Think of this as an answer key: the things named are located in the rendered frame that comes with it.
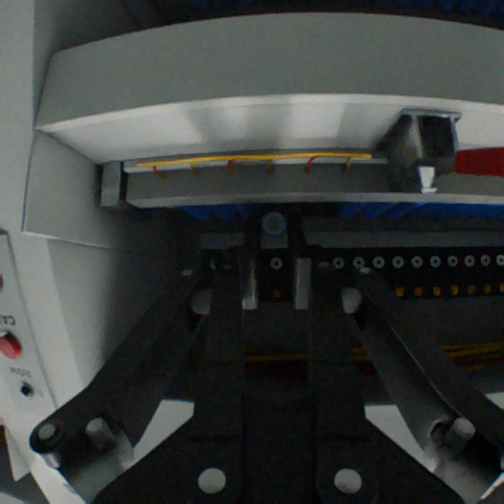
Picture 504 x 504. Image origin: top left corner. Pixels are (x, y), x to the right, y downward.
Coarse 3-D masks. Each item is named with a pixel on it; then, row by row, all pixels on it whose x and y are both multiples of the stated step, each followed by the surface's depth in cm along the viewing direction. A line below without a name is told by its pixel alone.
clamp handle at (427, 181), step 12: (456, 156) 9; (468, 156) 8; (480, 156) 7; (492, 156) 7; (420, 168) 12; (432, 168) 12; (456, 168) 9; (468, 168) 8; (480, 168) 7; (492, 168) 7; (420, 180) 12; (432, 180) 12
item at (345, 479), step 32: (320, 288) 12; (320, 320) 10; (320, 352) 9; (320, 384) 7; (352, 384) 7; (320, 416) 6; (352, 416) 6; (320, 448) 5; (352, 448) 5; (320, 480) 5; (352, 480) 5
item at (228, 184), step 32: (192, 160) 15; (128, 192) 17; (160, 192) 17; (192, 192) 17; (224, 192) 17; (256, 192) 16; (288, 192) 16; (320, 192) 16; (352, 192) 16; (384, 192) 16; (448, 192) 15; (480, 192) 15
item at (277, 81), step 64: (64, 64) 12; (128, 64) 12; (192, 64) 11; (256, 64) 11; (320, 64) 11; (384, 64) 11; (448, 64) 10; (64, 128) 12; (128, 128) 13; (192, 128) 13; (256, 128) 13; (320, 128) 13; (384, 128) 13; (64, 192) 14
